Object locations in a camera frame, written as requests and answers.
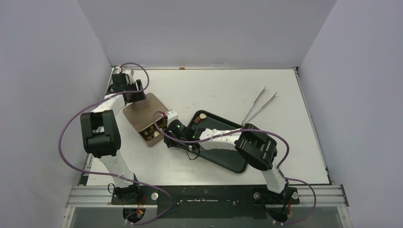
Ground gold chocolate box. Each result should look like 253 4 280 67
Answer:
138 121 167 147

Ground brown box lid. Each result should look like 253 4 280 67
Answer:
123 93 168 133

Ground metal tongs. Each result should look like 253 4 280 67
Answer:
241 86 278 125

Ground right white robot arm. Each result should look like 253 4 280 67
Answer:
163 119 299 204

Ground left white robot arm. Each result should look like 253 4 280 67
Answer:
80 70 145 204

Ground black plastic tray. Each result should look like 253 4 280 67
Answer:
188 110 248 174

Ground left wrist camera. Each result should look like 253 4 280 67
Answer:
114 66 134 77

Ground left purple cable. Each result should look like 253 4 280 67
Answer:
58 62 174 226

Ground purple cable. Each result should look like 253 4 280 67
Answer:
153 111 317 226
58 62 174 226

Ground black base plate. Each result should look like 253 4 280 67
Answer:
111 185 300 221

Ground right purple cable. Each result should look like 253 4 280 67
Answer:
153 111 317 226

